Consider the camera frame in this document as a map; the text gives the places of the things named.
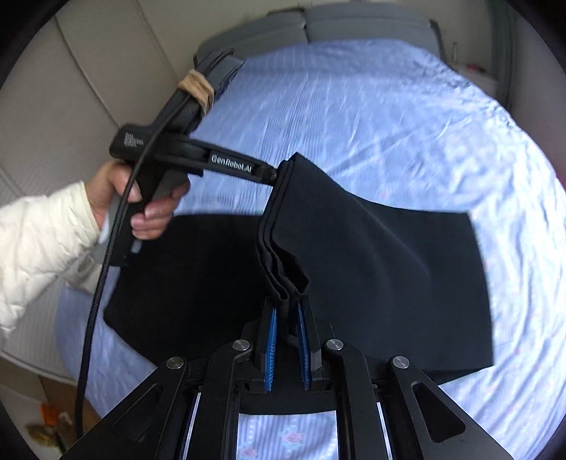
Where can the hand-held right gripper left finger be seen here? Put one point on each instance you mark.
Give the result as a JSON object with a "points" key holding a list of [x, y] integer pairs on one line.
{"points": [[270, 349]]}

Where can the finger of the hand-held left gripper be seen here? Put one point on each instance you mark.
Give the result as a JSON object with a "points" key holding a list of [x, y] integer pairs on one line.
{"points": [[269, 172]]}

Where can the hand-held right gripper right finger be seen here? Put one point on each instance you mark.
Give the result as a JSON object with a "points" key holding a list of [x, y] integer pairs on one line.
{"points": [[304, 349]]}

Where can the black pants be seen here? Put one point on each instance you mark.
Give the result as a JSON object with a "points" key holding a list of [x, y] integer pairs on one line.
{"points": [[376, 274]]}

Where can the person's left forearm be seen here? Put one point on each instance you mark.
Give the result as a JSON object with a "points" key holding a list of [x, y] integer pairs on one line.
{"points": [[40, 247]]}

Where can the person's left hand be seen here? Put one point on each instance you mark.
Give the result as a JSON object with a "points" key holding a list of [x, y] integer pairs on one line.
{"points": [[150, 219]]}

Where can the cream ribbed wardrobe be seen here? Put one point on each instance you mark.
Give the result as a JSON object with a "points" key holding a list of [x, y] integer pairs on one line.
{"points": [[88, 88]]}

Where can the blue striped bed sheet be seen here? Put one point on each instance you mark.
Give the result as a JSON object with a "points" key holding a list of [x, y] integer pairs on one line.
{"points": [[376, 110]]}

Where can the grey padded headboard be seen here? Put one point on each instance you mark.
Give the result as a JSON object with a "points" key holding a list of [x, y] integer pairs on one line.
{"points": [[353, 22]]}

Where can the white nightstand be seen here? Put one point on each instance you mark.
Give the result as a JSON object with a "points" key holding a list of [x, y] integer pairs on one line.
{"points": [[480, 78]]}

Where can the orange packet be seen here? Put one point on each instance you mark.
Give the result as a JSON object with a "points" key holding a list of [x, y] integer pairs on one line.
{"points": [[49, 413]]}

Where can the yellow-green packet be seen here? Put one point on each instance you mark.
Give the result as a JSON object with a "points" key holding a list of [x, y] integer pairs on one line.
{"points": [[40, 435]]}

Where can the grey-green curtain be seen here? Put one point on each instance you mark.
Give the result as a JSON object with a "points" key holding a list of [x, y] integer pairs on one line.
{"points": [[508, 53]]}

